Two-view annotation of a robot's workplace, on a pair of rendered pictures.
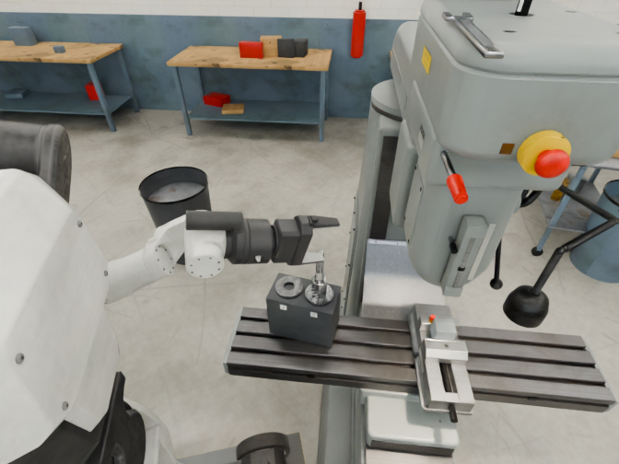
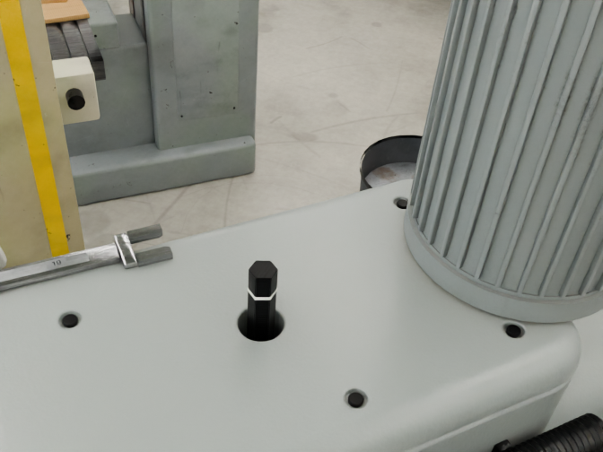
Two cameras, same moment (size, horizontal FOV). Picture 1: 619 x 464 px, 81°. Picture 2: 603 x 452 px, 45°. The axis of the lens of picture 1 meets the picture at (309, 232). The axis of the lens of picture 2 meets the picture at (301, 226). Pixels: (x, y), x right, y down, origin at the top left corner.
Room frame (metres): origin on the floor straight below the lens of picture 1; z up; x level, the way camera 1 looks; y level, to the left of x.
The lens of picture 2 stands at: (0.48, -0.67, 2.33)
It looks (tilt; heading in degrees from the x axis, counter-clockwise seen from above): 42 degrees down; 55
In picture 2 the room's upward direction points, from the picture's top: 5 degrees clockwise
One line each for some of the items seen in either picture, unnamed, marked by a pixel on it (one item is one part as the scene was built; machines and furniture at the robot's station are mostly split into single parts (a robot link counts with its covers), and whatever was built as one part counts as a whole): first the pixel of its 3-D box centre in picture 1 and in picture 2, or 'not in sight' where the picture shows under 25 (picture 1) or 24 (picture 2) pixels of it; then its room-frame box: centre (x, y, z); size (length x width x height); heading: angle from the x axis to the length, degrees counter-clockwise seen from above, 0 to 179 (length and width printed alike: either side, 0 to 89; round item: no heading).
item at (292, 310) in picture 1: (304, 308); not in sight; (0.76, 0.02, 1.02); 0.22 x 0.12 x 0.20; 73
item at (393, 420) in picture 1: (404, 370); not in sight; (0.67, -0.34, 0.78); 0.50 x 0.35 x 0.12; 174
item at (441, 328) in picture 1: (442, 330); not in sight; (0.67, -0.42, 1.03); 0.06 x 0.05 x 0.06; 85
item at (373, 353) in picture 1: (407, 355); not in sight; (0.67, -0.33, 0.88); 1.24 x 0.23 x 0.08; 84
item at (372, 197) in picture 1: (392, 252); not in sight; (1.29, -0.41, 0.78); 0.50 x 0.46 x 1.56; 174
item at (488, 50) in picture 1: (471, 30); (19, 275); (0.53, -0.21, 1.89); 0.24 x 0.04 x 0.01; 172
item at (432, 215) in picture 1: (454, 217); not in sight; (0.68, -0.35, 1.47); 0.21 x 0.19 x 0.32; 84
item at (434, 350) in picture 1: (444, 351); not in sight; (0.61, -0.41, 1.01); 0.12 x 0.06 x 0.04; 85
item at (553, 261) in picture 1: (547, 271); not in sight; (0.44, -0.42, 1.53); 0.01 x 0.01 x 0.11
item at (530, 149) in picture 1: (543, 153); not in sight; (0.45, -0.32, 1.76); 0.06 x 0.02 x 0.06; 84
